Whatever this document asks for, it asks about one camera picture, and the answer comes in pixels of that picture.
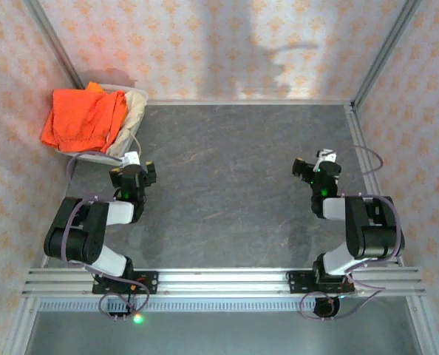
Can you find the beige drawstring shorts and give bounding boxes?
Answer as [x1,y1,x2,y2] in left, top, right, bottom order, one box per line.
[106,90,149,163]

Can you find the red-orange shorts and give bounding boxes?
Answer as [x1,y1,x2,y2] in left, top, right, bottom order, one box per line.
[40,88,128,153]

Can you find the white plastic mesh basket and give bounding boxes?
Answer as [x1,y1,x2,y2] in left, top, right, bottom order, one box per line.
[52,83,149,166]

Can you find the small black connector box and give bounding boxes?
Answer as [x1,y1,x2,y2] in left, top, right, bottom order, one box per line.
[106,300,145,325]

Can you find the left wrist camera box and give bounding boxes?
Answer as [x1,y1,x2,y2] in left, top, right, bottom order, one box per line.
[120,150,142,166]

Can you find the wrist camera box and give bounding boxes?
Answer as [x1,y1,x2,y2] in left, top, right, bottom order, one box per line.
[120,150,142,166]
[314,148,338,164]

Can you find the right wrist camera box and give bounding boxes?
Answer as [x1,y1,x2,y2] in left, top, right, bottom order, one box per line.
[314,148,338,164]

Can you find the long aluminium side rail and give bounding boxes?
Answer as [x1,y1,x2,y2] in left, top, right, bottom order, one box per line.
[344,103,439,355]

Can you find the thin aluminium table edge rail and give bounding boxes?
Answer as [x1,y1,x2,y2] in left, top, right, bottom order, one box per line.
[145,98,353,107]

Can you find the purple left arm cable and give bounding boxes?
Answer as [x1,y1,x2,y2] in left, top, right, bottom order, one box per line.
[62,149,151,321]

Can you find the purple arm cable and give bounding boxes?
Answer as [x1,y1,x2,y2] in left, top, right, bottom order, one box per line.
[62,149,151,321]
[299,145,406,321]

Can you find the black round cable grommet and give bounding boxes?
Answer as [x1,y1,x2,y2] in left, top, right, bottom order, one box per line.
[313,295,341,319]

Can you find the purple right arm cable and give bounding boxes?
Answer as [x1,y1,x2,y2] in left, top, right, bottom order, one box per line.
[299,145,406,321]

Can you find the wide aluminium base rail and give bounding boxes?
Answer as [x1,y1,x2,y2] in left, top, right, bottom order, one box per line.
[21,268,426,297]

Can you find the slanted aluminium frame post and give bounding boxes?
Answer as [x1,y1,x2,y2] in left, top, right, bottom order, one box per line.
[21,0,86,92]
[352,0,422,108]

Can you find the slotted grey cable duct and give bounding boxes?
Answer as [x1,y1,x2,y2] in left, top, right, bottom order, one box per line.
[34,298,412,315]

